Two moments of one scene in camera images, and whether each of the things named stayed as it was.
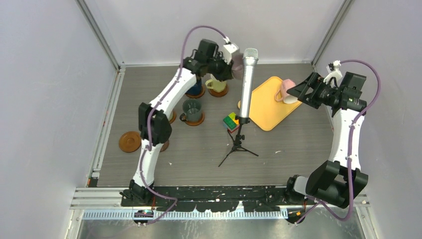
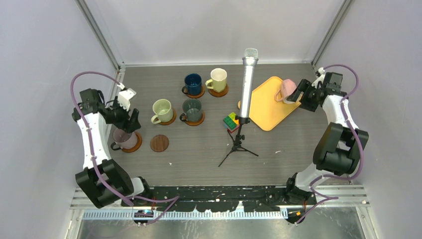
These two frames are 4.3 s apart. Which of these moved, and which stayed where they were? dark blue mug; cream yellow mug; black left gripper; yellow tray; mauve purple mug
Moved: mauve purple mug; black left gripper
Stayed: dark blue mug; cream yellow mug; yellow tray
